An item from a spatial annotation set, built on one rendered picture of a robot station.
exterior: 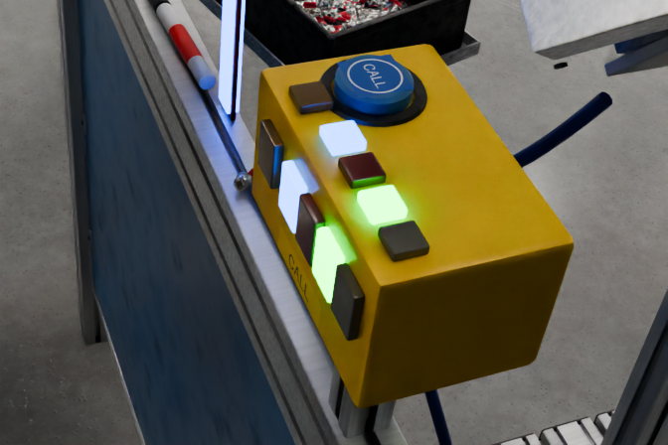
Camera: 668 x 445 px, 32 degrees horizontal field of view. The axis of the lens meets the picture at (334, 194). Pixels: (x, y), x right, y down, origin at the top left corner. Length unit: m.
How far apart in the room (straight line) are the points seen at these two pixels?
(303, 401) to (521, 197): 0.26
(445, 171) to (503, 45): 2.01
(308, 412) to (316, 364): 0.03
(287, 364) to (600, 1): 0.36
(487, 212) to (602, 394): 1.39
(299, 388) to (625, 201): 1.55
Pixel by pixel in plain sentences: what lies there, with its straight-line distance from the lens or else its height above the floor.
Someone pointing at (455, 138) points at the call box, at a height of 1.07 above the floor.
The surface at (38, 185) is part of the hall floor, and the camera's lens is 2.13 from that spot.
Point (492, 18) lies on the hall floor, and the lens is 2.65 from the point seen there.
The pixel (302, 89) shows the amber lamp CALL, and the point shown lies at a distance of 0.59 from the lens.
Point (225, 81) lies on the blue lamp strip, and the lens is 0.89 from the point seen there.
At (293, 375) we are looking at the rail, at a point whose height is 0.84.
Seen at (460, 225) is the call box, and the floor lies 1.07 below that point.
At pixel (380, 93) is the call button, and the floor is 1.08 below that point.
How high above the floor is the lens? 1.44
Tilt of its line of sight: 43 degrees down
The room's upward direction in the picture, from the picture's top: 8 degrees clockwise
